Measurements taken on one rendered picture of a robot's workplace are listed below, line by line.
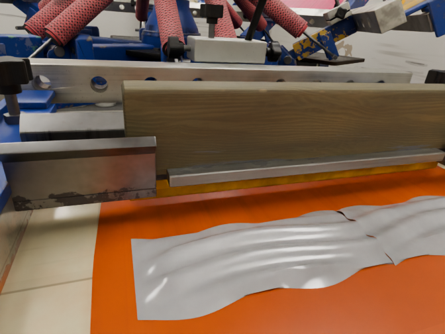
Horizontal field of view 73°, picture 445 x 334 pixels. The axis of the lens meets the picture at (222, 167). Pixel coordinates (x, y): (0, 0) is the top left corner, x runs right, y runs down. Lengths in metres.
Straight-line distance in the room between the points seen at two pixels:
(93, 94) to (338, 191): 0.33
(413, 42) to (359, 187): 2.59
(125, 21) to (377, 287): 4.25
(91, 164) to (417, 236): 0.26
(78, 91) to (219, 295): 0.34
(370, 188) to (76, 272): 0.29
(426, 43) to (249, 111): 2.62
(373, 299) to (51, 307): 0.19
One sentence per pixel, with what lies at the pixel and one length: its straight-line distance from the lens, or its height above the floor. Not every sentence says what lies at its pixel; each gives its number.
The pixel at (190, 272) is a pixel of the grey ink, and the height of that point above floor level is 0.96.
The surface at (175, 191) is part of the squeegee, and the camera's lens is 0.27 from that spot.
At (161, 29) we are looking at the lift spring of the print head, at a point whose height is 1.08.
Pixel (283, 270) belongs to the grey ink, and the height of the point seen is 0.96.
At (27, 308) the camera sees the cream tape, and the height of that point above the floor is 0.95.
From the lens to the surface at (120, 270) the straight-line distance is 0.22.
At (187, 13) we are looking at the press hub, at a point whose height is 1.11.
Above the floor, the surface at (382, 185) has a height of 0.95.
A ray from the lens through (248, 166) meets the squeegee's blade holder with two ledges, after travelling 0.26.
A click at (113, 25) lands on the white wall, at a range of 4.35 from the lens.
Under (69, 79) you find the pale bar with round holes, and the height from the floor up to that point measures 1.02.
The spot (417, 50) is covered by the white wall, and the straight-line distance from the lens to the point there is 2.87.
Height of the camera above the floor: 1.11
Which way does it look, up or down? 26 degrees down
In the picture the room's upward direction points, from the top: 4 degrees clockwise
